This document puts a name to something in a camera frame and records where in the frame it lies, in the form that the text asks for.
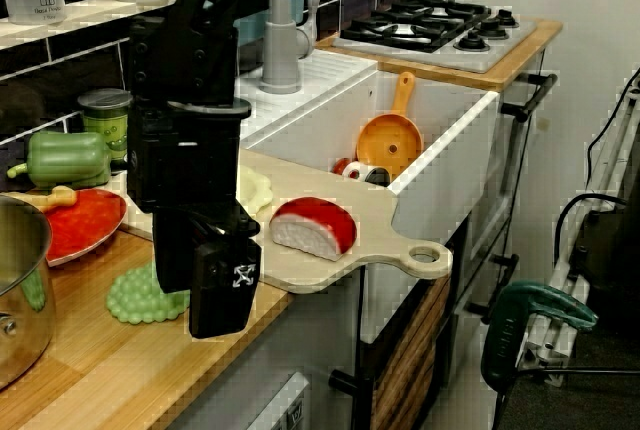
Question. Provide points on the orange toy pan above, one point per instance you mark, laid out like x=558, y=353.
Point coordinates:
x=390, y=140

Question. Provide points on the teal plastic box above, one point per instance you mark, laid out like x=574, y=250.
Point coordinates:
x=250, y=35

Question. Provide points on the green toy grape bunch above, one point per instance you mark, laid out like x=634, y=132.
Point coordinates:
x=130, y=300

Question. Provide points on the grey dispenser panel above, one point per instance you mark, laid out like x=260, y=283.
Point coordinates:
x=290, y=410

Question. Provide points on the steel cooking pot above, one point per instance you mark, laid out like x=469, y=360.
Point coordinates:
x=20, y=300

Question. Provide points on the red plate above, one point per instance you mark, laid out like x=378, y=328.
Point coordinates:
x=80, y=230

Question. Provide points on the striped wooden cabinet door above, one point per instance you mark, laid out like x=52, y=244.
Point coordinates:
x=410, y=350

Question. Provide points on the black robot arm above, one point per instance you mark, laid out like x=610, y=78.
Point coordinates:
x=200, y=40

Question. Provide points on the grey toy faucet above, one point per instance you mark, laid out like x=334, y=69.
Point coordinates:
x=280, y=50

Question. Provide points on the wooden stove countertop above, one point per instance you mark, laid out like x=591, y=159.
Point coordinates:
x=500, y=77

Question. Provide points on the light tiled shelf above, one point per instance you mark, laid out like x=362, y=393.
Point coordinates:
x=75, y=15

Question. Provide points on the green pea can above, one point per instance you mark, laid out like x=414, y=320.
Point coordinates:
x=102, y=120

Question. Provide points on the green toy bell pepper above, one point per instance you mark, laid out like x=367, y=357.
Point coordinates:
x=65, y=160

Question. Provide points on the light wooden cutting board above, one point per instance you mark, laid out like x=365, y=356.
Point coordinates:
x=380, y=230

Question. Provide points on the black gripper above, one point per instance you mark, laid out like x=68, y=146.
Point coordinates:
x=185, y=160

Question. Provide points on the cream flower-shaped plate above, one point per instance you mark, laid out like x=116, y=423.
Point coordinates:
x=255, y=190

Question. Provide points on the dark box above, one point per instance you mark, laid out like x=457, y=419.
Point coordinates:
x=610, y=250

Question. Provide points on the white metal frame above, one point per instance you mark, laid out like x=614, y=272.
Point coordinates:
x=545, y=345

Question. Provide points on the grey black toy stove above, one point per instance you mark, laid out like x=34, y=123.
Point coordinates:
x=425, y=25

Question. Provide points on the red white sushi toy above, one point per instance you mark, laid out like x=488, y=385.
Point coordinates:
x=315, y=225

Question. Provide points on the toy chicken drumstick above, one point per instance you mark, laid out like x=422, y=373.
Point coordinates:
x=60, y=196

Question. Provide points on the red white tomato can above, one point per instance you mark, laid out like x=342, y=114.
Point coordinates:
x=355, y=170

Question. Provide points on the white toy sink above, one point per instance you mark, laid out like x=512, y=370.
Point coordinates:
x=450, y=185

